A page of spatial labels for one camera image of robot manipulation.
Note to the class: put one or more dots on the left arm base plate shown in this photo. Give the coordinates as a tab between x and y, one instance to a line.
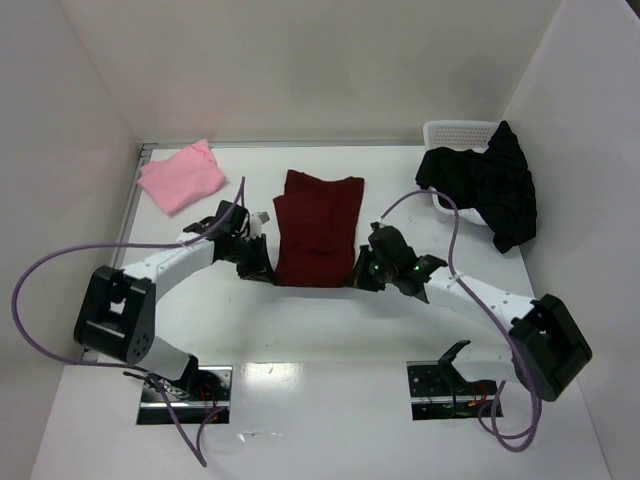
211	393

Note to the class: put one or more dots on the dark red t shirt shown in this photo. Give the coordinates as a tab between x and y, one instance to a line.
317	221

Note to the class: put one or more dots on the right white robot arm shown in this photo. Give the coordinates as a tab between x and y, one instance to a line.
543	350

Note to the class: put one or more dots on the pink folded t shirt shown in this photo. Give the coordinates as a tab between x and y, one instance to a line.
183	179

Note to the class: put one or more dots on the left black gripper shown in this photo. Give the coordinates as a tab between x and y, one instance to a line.
251	259

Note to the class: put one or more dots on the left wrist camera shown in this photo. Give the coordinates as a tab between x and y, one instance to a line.
256	222

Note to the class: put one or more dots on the white plastic basket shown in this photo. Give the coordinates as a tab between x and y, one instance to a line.
459	135

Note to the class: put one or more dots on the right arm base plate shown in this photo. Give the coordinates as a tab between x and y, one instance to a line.
433	399

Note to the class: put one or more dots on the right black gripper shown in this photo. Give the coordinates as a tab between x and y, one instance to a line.
367	270

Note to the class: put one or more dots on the black t shirt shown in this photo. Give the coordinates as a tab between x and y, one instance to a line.
497	183

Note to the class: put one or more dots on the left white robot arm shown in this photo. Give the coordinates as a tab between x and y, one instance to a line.
118	315

